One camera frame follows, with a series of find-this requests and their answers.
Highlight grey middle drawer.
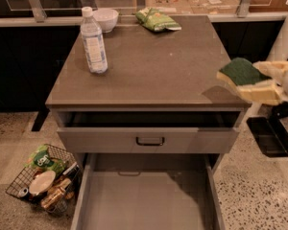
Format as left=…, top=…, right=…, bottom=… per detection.
left=71, top=153, right=226, bottom=230

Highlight green and yellow sponge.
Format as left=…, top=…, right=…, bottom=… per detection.
left=216, top=57, right=272, bottom=92

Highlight grey drawer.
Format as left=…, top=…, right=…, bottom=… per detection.
left=71, top=153, right=226, bottom=230
left=58, top=111, right=239, bottom=153

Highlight green snack bag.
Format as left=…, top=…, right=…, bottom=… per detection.
left=135, top=8, right=181, bottom=33

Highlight white bowl in basket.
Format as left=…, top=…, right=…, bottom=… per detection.
left=29, top=171, right=56, bottom=196

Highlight brown snack packets in basket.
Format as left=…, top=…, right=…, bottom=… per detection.
left=39, top=162, right=81, bottom=211

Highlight silver can in basket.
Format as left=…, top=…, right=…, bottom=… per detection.
left=17, top=187, right=29, bottom=198

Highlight grey top drawer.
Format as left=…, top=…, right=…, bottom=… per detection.
left=58, top=111, right=239, bottom=153

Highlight green chip bag in basket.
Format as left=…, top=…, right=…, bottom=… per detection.
left=25, top=145, right=65, bottom=174

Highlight grey drawer cabinet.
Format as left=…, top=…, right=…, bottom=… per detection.
left=44, top=14, right=252, bottom=230

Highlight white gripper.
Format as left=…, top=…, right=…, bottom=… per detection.
left=236, top=60, right=288, bottom=105

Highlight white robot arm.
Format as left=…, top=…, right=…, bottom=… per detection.
left=236, top=15, right=288, bottom=105

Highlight black wire basket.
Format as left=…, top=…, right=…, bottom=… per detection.
left=6, top=144, right=82, bottom=216

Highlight clear plastic water bottle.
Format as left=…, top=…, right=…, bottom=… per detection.
left=81, top=7, right=108, bottom=74

